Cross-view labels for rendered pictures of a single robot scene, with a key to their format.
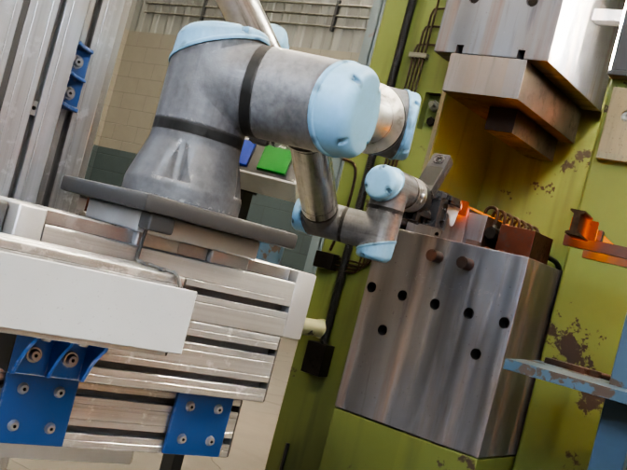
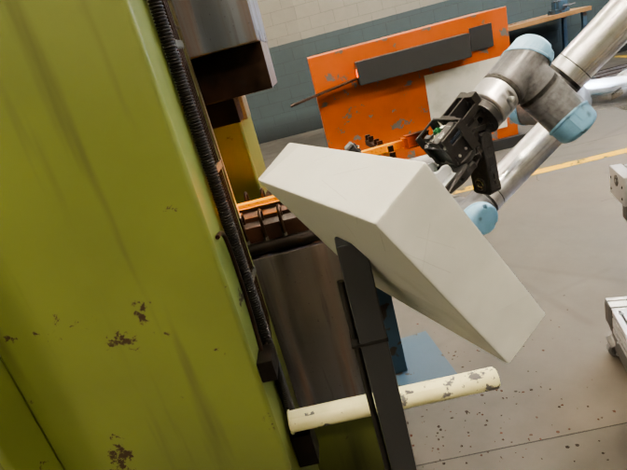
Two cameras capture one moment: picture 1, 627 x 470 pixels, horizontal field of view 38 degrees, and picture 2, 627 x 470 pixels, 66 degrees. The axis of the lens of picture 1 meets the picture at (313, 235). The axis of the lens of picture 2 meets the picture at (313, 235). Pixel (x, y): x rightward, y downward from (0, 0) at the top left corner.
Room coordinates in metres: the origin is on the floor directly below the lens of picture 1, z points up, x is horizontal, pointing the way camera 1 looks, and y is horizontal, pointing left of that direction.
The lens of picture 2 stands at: (2.77, 0.71, 1.33)
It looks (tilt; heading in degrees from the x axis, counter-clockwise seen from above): 20 degrees down; 239
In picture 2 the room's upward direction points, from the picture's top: 15 degrees counter-clockwise
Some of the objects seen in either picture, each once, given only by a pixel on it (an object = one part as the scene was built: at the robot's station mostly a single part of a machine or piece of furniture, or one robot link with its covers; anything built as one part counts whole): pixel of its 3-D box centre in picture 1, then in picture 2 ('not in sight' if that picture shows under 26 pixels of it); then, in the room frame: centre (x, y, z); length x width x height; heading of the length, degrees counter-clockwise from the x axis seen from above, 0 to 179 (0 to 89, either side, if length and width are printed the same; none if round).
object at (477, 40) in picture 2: not in sight; (398, 101); (-0.78, -2.98, 0.62); 2.10 x 1.12 x 1.25; 145
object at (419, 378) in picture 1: (476, 343); (256, 308); (2.32, -0.46, 0.69); 0.56 x 0.38 x 0.45; 145
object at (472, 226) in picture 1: (480, 236); (229, 229); (2.35, -0.41, 0.96); 0.42 x 0.20 x 0.09; 145
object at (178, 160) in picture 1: (189, 166); not in sight; (1.17, 0.17, 0.87); 0.15 x 0.15 x 0.10
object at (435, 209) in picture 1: (424, 204); not in sight; (2.02, -0.22, 0.97); 0.12 x 0.08 x 0.09; 145
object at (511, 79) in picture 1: (515, 100); (181, 87); (2.35, -0.41, 1.32); 0.42 x 0.20 x 0.10; 145
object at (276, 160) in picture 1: (275, 160); not in sight; (2.28, 0.14, 1.01); 0.07 x 0.05 x 0.07; 80
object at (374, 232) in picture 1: (371, 231); not in sight; (1.90, -0.11, 0.88); 0.11 x 0.08 x 0.11; 77
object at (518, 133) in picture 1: (522, 134); (178, 123); (2.37, -0.46, 1.24); 0.30 x 0.07 x 0.06; 145
